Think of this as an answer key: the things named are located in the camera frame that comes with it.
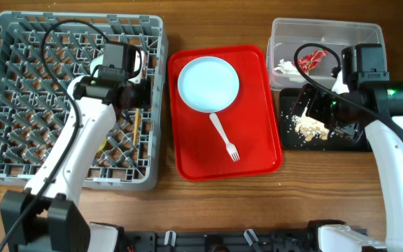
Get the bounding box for wooden chopstick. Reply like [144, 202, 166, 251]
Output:
[133, 108, 140, 146]

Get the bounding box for yellow plastic cup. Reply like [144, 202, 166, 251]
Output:
[97, 138, 107, 152]

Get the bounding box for red snack wrapper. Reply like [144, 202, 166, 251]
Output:
[297, 49, 329, 74]

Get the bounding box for large light blue plate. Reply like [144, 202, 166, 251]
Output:
[177, 56, 239, 113]

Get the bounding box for white plastic fork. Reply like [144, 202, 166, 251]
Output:
[209, 113, 240, 162]

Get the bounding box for light green bowl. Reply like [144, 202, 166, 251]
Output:
[90, 50, 148, 84]

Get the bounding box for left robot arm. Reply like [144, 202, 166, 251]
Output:
[0, 76, 151, 251]

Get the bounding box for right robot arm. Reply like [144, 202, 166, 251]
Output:
[293, 80, 403, 251]

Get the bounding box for black food waste tray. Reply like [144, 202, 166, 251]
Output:
[278, 88, 372, 152]

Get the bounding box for grey dishwasher rack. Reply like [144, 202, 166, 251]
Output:
[0, 11, 169, 190]

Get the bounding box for rice and peanut leftovers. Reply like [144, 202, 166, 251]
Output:
[291, 109, 330, 142]

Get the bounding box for crumpled white tissue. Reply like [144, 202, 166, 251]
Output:
[274, 59, 299, 75]

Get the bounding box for clear plastic bin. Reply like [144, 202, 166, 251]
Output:
[266, 17, 385, 91]

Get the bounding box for red plastic tray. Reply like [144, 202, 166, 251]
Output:
[167, 45, 283, 181]

